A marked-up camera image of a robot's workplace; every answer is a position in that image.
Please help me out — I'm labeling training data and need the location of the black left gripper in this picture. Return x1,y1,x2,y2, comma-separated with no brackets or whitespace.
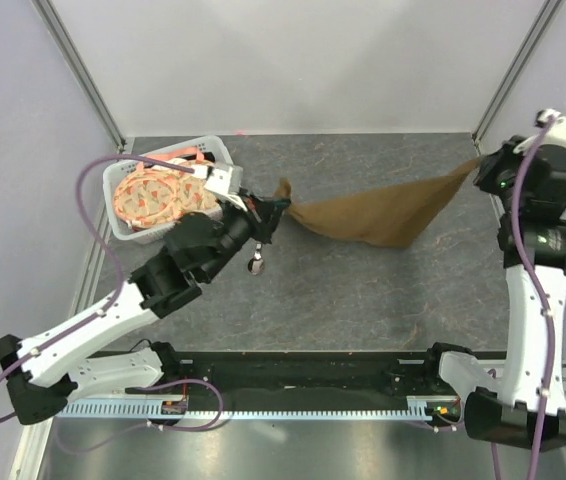
201,188,291,282

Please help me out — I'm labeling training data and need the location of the green handled metal spoon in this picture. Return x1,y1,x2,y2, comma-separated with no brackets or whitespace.
247,242,265,275

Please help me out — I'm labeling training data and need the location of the brown cloth napkin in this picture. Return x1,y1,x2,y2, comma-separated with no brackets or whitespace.
287,157,481,248

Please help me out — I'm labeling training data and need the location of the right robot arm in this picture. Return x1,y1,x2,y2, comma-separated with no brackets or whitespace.
420,136,566,451

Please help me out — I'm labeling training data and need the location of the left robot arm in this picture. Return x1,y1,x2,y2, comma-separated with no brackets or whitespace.
0,191,291,425

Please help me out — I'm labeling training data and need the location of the orange floral mesh bag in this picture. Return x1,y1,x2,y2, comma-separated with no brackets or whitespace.
107,147,221,232

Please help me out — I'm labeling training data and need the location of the white plastic basket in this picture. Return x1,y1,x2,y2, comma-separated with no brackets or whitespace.
103,136,232,244

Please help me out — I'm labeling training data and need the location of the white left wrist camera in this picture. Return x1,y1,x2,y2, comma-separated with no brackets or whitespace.
204,163,243,197

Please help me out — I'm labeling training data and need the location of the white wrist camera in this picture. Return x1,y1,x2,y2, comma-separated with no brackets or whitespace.
204,163,243,197
536,108,566,148

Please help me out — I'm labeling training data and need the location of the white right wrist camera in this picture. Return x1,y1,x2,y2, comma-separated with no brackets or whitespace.
536,108,566,148

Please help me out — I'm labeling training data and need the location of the right aluminium frame post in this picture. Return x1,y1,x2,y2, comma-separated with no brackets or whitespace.
471,0,564,149

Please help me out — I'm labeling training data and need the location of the aluminium frame post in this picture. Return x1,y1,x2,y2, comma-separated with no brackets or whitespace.
31,0,127,153
471,0,564,149

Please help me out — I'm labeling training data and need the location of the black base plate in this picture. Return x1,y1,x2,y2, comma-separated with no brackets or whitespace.
85,342,465,407

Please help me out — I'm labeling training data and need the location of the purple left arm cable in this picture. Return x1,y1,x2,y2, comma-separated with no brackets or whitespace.
0,153,197,427

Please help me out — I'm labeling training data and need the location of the slotted cable duct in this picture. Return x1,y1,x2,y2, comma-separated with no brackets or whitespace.
56,395,460,422

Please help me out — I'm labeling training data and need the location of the left aluminium frame post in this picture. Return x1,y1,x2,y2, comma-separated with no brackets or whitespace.
31,0,127,153

